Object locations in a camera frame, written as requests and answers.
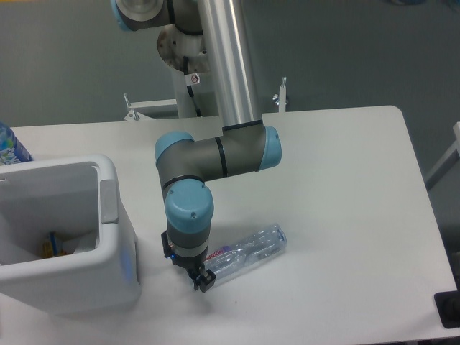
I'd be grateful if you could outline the black clamp at table corner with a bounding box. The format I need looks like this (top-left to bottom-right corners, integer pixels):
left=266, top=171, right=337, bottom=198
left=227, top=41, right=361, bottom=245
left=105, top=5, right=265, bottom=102
left=434, top=290, right=459, bottom=329

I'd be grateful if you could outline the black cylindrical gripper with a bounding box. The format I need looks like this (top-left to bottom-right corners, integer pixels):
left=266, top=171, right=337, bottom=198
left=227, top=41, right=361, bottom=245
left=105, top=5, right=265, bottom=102
left=161, top=231, right=216, bottom=293

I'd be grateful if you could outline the clear crushed plastic bottle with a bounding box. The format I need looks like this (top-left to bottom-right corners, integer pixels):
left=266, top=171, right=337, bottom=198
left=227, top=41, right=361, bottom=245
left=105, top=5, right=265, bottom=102
left=205, top=224, right=288, bottom=286

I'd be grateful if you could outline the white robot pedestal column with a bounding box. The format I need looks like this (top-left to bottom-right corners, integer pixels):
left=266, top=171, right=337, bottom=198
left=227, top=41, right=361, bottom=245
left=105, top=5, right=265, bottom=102
left=157, top=24, right=219, bottom=117

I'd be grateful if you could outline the white table leg right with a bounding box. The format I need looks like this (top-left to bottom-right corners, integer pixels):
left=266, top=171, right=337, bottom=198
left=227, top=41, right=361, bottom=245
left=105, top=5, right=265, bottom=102
left=425, top=122, right=459, bottom=190

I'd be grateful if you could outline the white metal base frame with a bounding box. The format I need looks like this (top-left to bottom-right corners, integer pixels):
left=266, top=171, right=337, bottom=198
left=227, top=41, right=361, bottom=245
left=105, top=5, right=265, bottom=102
left=124, top=76, right=289, bottom=121

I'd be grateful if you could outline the yellow blue trash in bin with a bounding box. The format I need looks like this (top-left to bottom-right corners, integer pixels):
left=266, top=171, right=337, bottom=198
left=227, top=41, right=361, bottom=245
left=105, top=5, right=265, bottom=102
left=42, top=231, right=68, bottom=259

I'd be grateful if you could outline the blue labelled bottle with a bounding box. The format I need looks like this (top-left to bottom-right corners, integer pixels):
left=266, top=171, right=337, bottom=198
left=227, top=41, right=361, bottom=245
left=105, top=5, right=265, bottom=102
left=1, top=123, right=34, bottom=165

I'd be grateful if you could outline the black cable on pedestal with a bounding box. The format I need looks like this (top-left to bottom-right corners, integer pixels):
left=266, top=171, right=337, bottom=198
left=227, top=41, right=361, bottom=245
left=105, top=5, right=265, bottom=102
left=182, top=55, right=203, bottom=118

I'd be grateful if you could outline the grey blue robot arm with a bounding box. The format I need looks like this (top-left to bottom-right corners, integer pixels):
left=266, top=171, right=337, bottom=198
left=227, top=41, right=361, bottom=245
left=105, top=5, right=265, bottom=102
left=111, top=1, right=282, bottom=291

